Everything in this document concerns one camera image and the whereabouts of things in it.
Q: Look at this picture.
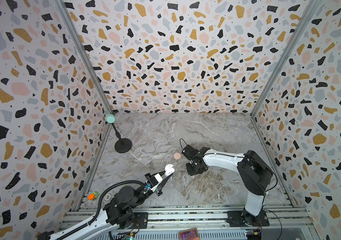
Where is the microphone stand with green ball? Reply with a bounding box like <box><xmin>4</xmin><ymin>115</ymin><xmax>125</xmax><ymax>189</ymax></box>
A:
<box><xmin>105</xmin><ymin>114</ymin><xmax>132</xmax><ymax>154</ymax></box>

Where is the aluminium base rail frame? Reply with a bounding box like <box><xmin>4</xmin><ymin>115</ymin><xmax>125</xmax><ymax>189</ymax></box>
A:
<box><xmin>59</xmin><ymin>205</ymin><xmax>312</xmax><ymax>240</ymax></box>

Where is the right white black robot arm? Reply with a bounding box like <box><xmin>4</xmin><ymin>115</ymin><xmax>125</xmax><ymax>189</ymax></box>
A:
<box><xmin>182</xmin><ymin>145</ymin><xmax>274</xmax><ymax>218</ymax></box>

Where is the pink earbud charging case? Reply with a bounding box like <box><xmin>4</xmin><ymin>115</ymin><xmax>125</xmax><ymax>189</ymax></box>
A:
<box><xmin>174</xmin><ymin>153</ymin><xmax>182</xmax><ymax>160</ymax></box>

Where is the white earbud charging case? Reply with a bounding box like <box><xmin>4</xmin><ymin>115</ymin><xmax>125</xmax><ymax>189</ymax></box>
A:
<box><xmin>164</xmin><ymin>164</ymin><xmax>175</xmax><ymax>177</ymax></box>

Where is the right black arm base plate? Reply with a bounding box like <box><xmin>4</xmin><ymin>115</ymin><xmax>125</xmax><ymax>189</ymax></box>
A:
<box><xmin>227</xmin><ymin>210</ymin><xmax>270</xmax><ymax>227</ymax></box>

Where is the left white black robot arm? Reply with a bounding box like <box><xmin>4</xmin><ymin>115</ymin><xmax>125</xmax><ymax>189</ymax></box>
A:
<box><xmin>37</xmin><ymin>171</ymin><xmax>173</xmax><ymax>240</ymax></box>

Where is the black corrugated cable conduit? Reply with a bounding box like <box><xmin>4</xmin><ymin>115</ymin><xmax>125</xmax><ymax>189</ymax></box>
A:
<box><xmin>44</xmin><ymin>179</ymin><xmax>145</xmax><ymax>240</ymax></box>

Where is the pink circuit board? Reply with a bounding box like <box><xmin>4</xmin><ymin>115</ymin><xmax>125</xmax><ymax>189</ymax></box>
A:
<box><xmin>178</xmin><ymin>228</ymin><xmax>200</xmax><ymax>240</ymax></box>

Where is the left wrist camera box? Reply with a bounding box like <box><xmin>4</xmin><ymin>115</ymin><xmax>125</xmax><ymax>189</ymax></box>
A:
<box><xmin>145</xmin><ymin>173</ymin><xmax>163</xmax><ymax>192</ymax></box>

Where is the right small electronics board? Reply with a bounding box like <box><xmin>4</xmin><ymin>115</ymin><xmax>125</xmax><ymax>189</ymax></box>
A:
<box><xmin>246</xmin><ymin>229</ymin><xmax>262</xmax><ymax>240</ymax></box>

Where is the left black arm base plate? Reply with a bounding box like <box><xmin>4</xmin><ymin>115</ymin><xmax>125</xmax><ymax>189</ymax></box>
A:
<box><xmin>119</xmin><ymin>212</ymin><xmax>148</xmax><ymax>230</ymax></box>

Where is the orange green connector block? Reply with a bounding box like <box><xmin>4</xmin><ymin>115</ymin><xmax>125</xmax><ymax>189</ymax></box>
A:
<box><xmin>87</xmin><ymin>191</ymin><xmax>100</xmax><ymax>201</ymax></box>

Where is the small electronics board with leds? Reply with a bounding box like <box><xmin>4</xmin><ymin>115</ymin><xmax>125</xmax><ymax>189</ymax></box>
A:
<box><xmin>121</xmin><ymin>232</ymin><xmax>136</xmax><ymax>240</ymax></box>

